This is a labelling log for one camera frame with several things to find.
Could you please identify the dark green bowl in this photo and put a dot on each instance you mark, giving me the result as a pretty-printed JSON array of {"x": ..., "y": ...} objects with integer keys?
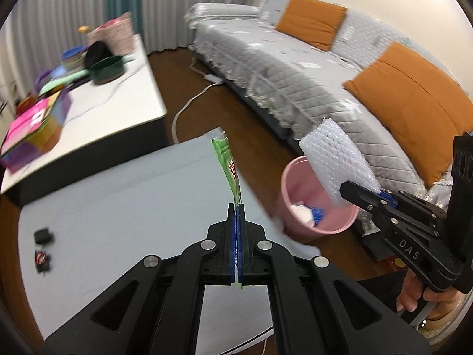
[{"x": 107, "y": 72}]

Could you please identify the white bubble wrap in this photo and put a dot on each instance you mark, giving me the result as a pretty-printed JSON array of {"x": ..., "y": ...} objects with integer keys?
[{"x": 332, "y": 155}]

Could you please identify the grey tablecloth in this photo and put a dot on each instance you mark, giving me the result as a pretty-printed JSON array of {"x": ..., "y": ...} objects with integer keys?
[{"x": 129, "y": 210}]

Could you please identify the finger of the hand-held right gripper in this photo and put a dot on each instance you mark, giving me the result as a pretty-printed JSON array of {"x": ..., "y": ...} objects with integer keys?
[
  {"x": 406, "y": 244},
  {"x": 421, "y": 207}
]

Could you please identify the white curtain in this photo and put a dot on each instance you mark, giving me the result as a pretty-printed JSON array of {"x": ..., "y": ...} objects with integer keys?
[{"x": 166, "y": 7}]

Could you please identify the pink patterned basket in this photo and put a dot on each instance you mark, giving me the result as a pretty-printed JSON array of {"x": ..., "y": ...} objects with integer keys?
[{"x": 114, "y": 37}]

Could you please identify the green snack wrapper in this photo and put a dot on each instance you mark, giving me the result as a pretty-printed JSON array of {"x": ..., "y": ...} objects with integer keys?
[{"x": 229, "y": 170}]

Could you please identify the blue lidded containers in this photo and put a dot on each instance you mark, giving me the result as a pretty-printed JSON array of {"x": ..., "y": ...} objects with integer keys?
[{"x": 72, "y": 57}]

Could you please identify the person's right hand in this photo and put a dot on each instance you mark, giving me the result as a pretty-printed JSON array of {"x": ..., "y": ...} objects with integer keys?
[{"x": 408, "y": 292}]

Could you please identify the mint green flat item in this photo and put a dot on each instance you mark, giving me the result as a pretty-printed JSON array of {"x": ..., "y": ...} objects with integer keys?
[{"x": 62, "y": 81}]

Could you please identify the pink waste bin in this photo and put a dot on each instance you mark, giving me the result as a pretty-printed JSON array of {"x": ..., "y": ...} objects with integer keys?
[{"x": 292, "y": 181}]

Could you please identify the small orange cushion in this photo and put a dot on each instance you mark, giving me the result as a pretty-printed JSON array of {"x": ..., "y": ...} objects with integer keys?
[{"x": 310, "y": 22}]

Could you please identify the black red snack wrapper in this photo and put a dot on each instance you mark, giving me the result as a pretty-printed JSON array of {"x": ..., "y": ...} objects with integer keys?
[{"x": 41, "y": 259}]

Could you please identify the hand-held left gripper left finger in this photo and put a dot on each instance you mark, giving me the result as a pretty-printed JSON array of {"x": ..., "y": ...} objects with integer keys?
[{"x": 223, "y": 240}]

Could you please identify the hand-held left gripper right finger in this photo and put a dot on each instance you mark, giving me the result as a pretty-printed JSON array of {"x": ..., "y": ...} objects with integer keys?
[{"x": 251, "y": 244}]

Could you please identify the small black wrapper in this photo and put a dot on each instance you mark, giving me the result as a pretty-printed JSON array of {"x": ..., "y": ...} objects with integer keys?
[{"x": 43, "y": 236}]

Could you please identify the large orange cushion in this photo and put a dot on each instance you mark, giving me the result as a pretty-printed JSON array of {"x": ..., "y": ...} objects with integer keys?
[{"x": 414, "y": 107}]

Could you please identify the white crumpled paper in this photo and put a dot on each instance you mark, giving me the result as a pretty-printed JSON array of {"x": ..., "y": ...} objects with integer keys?
[{"x": 303, "y": 212}]

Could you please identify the white power strip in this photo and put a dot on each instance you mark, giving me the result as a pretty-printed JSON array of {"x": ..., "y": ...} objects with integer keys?
[{"x": 214, "y": 78}]

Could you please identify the grey quilted sofa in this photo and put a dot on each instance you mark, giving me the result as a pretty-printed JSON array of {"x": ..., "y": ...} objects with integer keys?
[{"x": 295, "y": 66}]

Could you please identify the black hat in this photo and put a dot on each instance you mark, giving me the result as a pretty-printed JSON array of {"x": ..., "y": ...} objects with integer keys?
[{"x": 96, "y": 53}]

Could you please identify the white top coffee table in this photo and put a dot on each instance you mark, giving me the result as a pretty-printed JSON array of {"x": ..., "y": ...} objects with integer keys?
[{"x": 122, "y": 100}]

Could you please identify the colourful toy box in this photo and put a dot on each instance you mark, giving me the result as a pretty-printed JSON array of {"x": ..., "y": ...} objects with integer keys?
[{"x": 33, "y": 129}]

